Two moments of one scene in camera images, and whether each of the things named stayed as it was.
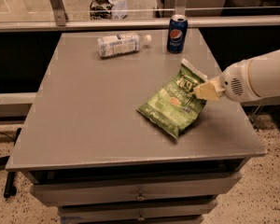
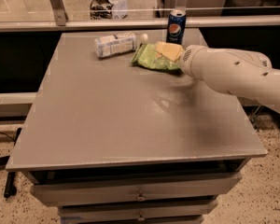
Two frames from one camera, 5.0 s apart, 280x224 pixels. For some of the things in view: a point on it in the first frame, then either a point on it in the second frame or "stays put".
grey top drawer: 46,194 stays put
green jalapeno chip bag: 176,107 to 149,55
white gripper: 232,82 to 189,62
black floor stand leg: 10,188 stays put
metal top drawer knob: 141,196 stays put
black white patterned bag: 115,7 stays put
